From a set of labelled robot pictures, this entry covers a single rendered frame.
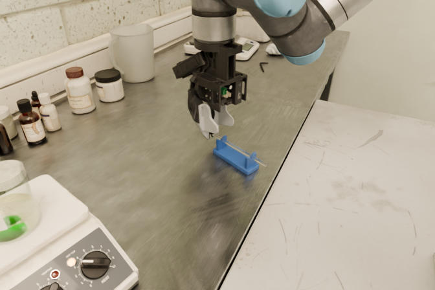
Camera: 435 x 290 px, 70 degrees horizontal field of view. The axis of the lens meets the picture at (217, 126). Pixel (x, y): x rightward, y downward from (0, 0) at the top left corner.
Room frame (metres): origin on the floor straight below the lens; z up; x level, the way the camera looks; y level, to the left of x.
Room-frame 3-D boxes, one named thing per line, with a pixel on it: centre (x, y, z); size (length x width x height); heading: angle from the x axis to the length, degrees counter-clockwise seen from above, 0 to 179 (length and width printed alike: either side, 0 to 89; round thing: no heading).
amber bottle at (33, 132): (0.58, 0.40, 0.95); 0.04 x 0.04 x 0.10
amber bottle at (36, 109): (0.67, 0.43, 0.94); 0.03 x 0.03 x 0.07
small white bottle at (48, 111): (0.63, 0.38, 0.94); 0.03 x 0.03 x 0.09
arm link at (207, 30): (0.55, 0.00, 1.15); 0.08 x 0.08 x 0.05
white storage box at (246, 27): (1.52, -0.16, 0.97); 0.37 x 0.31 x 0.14; 152
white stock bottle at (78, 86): (0.72, 0.35, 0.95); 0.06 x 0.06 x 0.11
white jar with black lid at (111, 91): (0.79, 0.30, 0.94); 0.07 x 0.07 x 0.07
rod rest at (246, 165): (0.50, -0.04, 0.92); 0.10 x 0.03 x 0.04; 43
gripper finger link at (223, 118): (0.56, -0.01, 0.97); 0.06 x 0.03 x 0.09; 43
